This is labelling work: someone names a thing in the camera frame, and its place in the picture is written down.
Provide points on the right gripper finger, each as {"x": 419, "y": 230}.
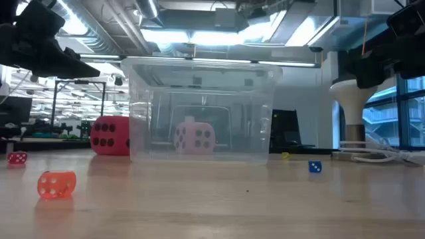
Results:
{"x": 372, "y": 68}

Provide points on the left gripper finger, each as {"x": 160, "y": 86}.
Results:
{"x": 63, "y": 66}
{"x": 73, "y": 53}

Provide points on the large red foam die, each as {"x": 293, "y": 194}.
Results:
{"x": 106, "y": 136}

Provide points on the small red die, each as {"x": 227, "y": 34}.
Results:
{"x": 17, "y": 158}

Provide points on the small blue die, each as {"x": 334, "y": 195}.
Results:
{"x": 314, "y": 166}

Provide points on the small orange translucent die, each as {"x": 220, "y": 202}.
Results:
{"x": 56, "y": 186}

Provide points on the small yellow die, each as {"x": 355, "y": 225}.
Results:
{"x": 285, "y": 155}

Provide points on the clear plastic storage bin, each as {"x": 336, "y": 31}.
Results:
{"x": 232, "y": 126}

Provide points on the white mushroom-shaped lamp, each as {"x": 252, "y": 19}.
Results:
{"x": 353, "y": 99}

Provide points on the background bench robots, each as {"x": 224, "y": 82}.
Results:
{"x": 41, "y": 128}

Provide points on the black monitor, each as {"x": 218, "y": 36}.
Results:
{"x": 15, "y": 111}

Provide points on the large pink foam die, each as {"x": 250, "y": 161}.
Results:
{"x": 194, "y": 146}

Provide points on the black metal frame stand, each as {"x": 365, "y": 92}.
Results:
{"x": 54, "y": 106}

